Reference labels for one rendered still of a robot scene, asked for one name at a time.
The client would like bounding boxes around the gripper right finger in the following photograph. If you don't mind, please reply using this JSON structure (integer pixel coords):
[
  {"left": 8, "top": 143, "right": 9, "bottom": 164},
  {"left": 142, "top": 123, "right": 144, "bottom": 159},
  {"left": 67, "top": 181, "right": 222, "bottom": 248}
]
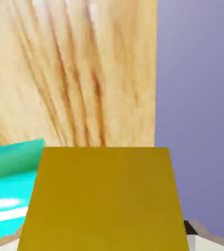
[{"left": 183, "top": 220, "right": 224, "bottom": 251}]

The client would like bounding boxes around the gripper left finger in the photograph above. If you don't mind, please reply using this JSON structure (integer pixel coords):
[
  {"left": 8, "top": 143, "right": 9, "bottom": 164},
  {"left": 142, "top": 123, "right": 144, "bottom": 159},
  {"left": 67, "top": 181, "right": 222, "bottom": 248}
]
[{"left": 0, "top": 227, "right": 24, "bottom": 251}]

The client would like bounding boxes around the small yellow cube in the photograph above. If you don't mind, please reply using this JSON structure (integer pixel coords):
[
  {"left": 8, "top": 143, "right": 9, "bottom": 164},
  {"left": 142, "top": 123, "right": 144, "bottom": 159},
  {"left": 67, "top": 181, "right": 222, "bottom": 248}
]
[{"left": 16, "top": 146, "right": 190, "bottom": 251}]

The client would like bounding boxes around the large teal box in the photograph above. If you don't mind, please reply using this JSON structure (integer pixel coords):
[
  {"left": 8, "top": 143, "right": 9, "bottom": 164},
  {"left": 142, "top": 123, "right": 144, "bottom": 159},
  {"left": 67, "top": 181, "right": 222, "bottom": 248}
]
[{"left": 0, "top": 138, "right": 45, "bottom": 244}]

